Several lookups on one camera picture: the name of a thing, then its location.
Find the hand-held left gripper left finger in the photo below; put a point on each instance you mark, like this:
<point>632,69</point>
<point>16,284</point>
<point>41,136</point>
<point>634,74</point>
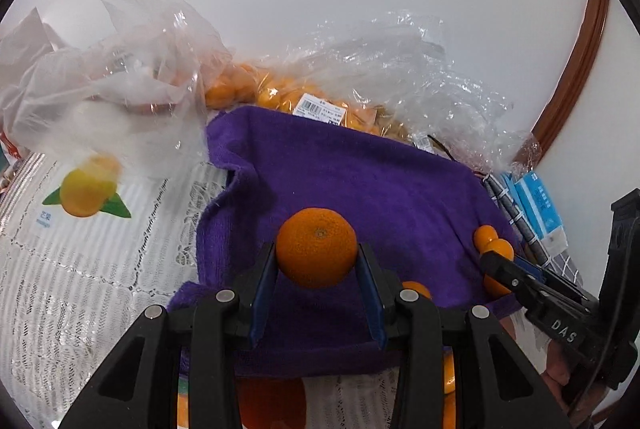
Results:
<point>262,296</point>

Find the white plastic bag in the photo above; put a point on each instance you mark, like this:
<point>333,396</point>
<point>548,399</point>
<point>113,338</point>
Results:
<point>25,74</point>

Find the white lace tablecloth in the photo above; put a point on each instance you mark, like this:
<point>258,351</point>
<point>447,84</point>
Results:
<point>100,284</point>

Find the purple towel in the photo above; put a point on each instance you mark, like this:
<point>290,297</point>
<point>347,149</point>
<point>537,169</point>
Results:
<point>375,179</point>

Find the large orange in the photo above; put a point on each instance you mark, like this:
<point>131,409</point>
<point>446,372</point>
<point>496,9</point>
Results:
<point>316,244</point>

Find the blue white tissue pack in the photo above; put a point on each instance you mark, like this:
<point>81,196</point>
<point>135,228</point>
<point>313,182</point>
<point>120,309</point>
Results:
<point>542,214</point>

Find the clear bag of oranges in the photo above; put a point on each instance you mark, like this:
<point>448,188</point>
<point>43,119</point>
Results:
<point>270,96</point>

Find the crumpled clear plastic bag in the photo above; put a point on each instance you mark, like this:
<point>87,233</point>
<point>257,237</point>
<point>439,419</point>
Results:
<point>440,79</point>

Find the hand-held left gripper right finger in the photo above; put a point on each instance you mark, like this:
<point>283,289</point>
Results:
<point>372,296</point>

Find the small orange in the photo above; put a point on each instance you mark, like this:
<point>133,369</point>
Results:
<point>500,250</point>
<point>492,285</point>
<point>416,288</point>
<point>485,236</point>

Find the empty clear plastic bag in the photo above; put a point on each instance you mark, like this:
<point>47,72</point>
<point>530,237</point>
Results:
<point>150,59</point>

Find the red round fruit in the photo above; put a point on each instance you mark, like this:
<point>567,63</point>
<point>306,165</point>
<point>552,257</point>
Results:
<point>272,401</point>

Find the brown wooden door frame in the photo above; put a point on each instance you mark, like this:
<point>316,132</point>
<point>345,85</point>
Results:
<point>575,74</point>

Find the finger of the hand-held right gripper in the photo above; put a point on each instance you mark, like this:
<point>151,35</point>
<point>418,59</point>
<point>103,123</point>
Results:
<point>505,271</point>
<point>550,279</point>

